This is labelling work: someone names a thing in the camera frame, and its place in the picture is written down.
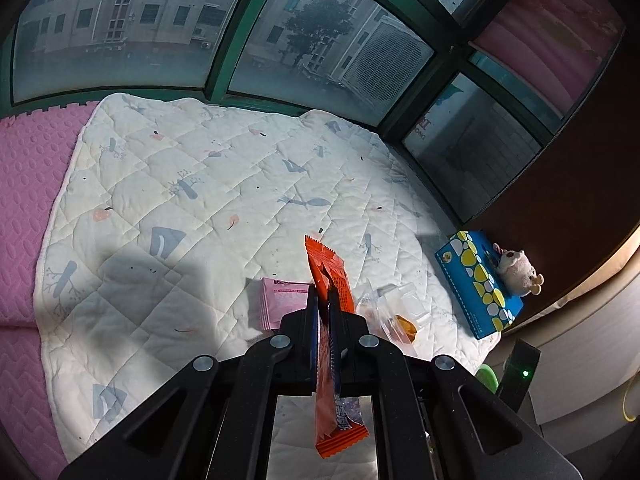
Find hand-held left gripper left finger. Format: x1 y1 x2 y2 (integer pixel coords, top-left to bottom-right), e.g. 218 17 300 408
57 284 321 480

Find orange snack wrapper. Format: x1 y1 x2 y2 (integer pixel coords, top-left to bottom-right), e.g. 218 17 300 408
305 234 369 460

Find green plastic basket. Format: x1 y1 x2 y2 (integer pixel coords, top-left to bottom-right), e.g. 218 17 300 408
475 365 499 397

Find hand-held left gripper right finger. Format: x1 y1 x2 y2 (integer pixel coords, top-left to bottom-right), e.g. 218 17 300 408
327 289 586 480

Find orange food piece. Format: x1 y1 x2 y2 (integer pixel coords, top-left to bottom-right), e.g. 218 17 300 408
390 315 418 342

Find green window frame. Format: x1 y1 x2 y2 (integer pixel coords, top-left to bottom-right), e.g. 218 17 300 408
0 0 566 226

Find small plush sheep toy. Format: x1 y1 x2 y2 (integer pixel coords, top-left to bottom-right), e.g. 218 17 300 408
492 243 546 297

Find white quilted printed blanket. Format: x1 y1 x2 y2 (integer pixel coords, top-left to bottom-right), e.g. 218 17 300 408
37 92 503 466

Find pink striped panel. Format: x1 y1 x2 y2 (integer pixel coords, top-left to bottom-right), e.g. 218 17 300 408
470 0 628 121

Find pink foam mat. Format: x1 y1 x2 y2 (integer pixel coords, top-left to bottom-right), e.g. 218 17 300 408
0 100 101 466

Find blue tissue box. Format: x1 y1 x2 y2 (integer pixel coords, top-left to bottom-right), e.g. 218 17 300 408
434 230 525 339

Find pink packet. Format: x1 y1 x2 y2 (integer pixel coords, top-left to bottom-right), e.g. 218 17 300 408
260 277 318 333

